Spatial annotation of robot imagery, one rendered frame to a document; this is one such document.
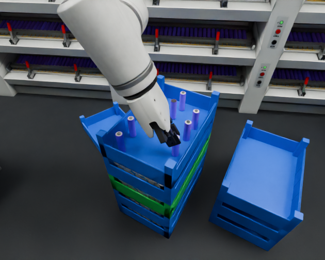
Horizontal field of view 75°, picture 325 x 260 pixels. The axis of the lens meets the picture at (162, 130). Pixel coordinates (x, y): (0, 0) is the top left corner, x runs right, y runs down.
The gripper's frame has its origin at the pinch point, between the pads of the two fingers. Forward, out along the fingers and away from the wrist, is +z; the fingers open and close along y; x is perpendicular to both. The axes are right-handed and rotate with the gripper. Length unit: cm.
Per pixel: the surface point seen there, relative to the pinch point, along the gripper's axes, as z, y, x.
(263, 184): 33.3, -0.2, 17.0
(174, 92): 4.8, -23.0, 0.2
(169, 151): 6.3, -0.9, -3.2
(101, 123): 22, -47, -46
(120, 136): -4.3, -0.6, -11.2
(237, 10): 2, -56, 30
